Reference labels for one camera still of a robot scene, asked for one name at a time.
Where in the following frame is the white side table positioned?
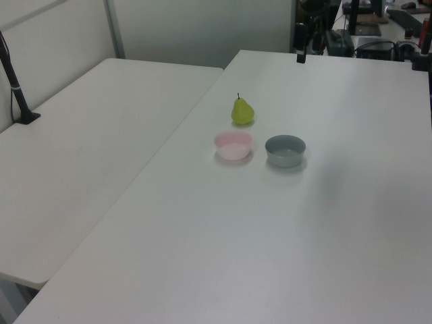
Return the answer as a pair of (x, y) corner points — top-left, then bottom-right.
(0, 57), (225, 290)

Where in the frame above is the black table clamp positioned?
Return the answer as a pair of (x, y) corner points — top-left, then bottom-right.
(409, 49), (430, 72)

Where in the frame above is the green yellow pear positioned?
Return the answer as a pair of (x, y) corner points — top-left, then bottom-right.
(231, 92), (256, 126)

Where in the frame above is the black electronics box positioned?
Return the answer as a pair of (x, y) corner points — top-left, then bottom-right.
(354, 40), (396, 61)

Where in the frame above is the pink plastic bowl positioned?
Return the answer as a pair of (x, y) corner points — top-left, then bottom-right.
(213, 132), (253, 161)

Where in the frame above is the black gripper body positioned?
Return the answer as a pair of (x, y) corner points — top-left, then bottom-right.
(295, 22), (308, 52)

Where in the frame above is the gray plastic bowl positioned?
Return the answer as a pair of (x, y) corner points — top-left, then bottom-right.
(264, 134), (307, 169)

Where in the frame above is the metal partition post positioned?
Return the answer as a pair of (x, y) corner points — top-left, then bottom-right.
(103, 0), (126, 60)

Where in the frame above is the black camera stand pole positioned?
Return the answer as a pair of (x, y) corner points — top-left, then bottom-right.
(0, 30), (42, 125)

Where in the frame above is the black monitor stand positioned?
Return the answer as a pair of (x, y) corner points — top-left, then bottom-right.
(348, 0), (383, 37)

